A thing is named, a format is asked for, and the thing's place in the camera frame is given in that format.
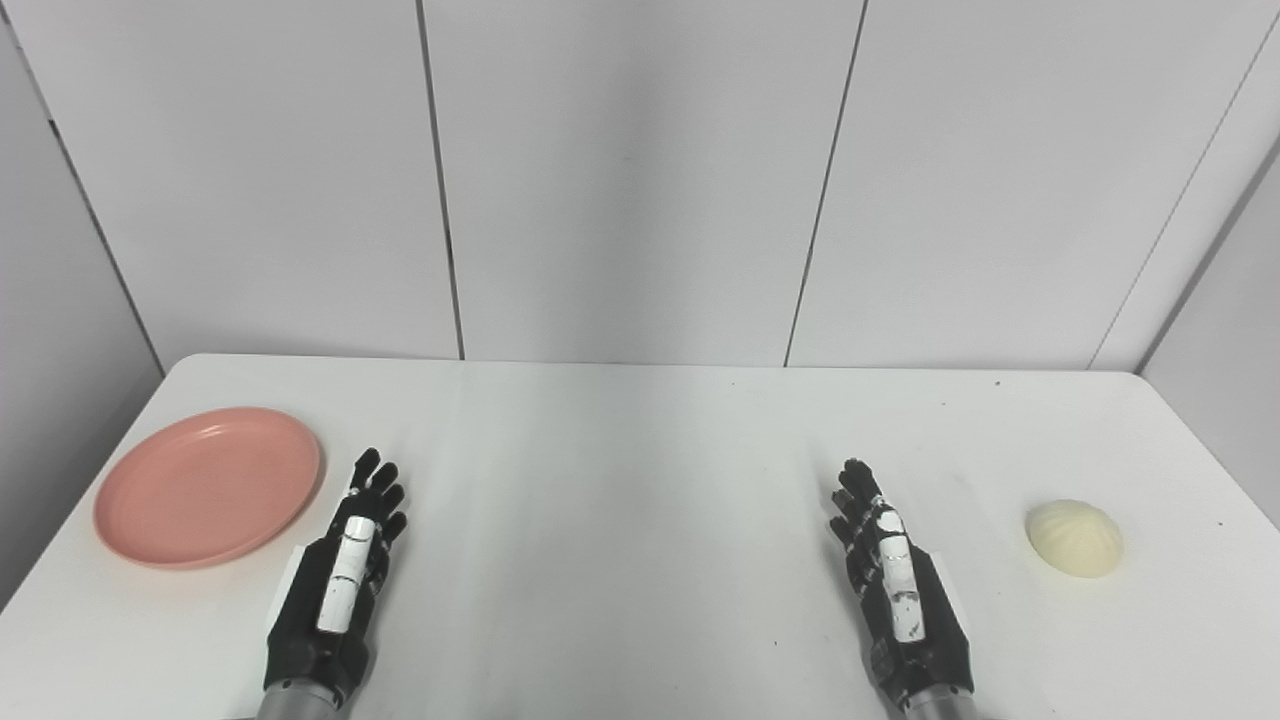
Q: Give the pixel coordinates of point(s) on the cream steamed bun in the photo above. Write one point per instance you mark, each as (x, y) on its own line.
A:
(1075, 540)

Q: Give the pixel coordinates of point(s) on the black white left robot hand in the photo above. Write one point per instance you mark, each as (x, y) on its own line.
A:
(320, 600)

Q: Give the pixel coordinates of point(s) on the pink round plate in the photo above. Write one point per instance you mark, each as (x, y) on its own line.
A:
(205, 490)

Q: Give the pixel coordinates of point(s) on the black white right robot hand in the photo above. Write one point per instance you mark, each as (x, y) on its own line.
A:
(915, 620)

